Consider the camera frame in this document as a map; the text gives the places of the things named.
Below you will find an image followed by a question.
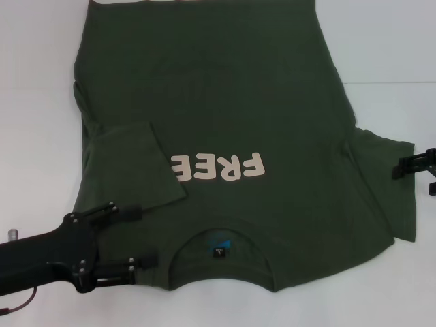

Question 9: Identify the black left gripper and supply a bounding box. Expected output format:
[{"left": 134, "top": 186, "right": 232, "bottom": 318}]
[{"left": 0, "top": 202, "right": 158, "bottom": 294}]

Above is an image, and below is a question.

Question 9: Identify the dark green FREE t-shirt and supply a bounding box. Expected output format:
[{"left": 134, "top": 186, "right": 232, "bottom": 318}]
[{"left": 73, "top": 0, "right": 416, "bottom": 294}]

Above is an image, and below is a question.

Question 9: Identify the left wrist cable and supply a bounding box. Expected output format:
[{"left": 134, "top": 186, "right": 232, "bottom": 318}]
[{"left": 0, "top": 287, "right": 37, "bottom": 313}]

